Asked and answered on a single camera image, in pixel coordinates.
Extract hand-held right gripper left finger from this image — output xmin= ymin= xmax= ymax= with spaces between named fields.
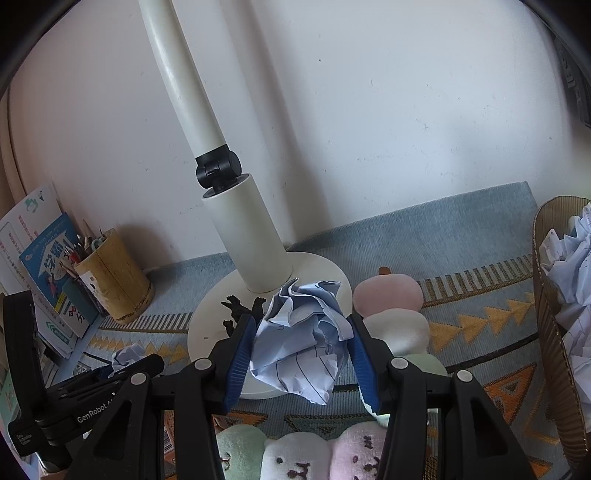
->
xmin=60 ymin=317 xmax=258 ymax=480

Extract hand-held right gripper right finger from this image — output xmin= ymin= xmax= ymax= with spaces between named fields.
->
xmin=348 ymin=313 xmax=536 ymax=480

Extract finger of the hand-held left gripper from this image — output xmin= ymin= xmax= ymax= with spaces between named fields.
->
xmin=98 ymin=353 xmax=165 ymax=398
xmin=46 ymin=366 xmax=115 ymax=402

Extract small paper ball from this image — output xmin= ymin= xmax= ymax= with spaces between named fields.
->
xmin=112 ymin=342 xmax=145 ymax=373

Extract lined paper ball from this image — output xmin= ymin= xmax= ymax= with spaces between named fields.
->
xmin=249 ymin=278 xmax=354 ymax=406

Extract small printed packet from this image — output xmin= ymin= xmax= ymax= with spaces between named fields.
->
xmin=161 ymin=411 xmax=179 ymax=467

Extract golden ribbed bowl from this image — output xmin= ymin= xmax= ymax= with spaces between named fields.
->
xmin=531 ymin=196 xmax=591 ymax=476

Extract row of upright books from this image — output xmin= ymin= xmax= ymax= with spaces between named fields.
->
xmin=34 ymin=318 xmax=77 ymax=361

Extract dark dinosaur figurine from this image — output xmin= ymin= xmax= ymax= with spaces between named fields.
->
xmin=220 ymin=295 xmax=268 ymax=345

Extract pink white green dango plush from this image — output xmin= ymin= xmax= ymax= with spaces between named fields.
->
xmin=353 ymin=266 xmax=449 ymax=428

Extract black mesh pen cup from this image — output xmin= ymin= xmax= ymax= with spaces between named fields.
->
xmin=61 ymin=270 xmax=101 ymax=319

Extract bamboo pen holder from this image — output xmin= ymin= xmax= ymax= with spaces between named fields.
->
xmin=73 ymin=227 xmax=156 ymax=324

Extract blue cover book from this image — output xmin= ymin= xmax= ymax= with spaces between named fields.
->
xmin=18 ymin=212 xmax=93 ymax=338

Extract dango plush with faces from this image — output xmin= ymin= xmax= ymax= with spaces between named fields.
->
xmin=214 ymin=419 xmax=391 ymax=480

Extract white desk lamp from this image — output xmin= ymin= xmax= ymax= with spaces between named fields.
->
xmin=138 ymin=0 xmax=354 ymax=400

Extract bunch of pens and pencils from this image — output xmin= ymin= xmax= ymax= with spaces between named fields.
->
xmin=60 ymin=219 xmax=116 ymax=278

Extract patterned woven tablecloth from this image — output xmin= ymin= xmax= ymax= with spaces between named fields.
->
xmin=0 ymin=181 xmax=591 ymax=480

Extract beige striped curtain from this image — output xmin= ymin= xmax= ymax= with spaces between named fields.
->
xmin=0 ymin=88 xmax=29 ymax=204

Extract crumpled papers in bowl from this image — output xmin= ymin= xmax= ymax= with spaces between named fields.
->
xmin=539 ymin=201 xmax=591 ymax=306

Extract black frame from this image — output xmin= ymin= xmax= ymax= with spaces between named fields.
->
xmin=551 ymin=28 xmax=591 ymax=130

